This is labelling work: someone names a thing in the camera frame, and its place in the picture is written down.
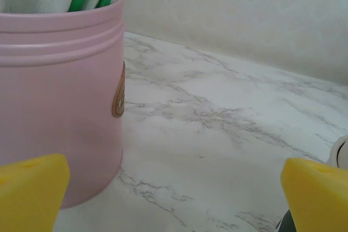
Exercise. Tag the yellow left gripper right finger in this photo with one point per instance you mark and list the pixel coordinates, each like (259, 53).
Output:
(320, 199)

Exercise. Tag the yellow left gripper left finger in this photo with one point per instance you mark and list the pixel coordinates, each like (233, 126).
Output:
(30, 194)

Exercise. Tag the pink metal straw can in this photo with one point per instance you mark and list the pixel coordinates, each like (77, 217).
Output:
(54, 93)

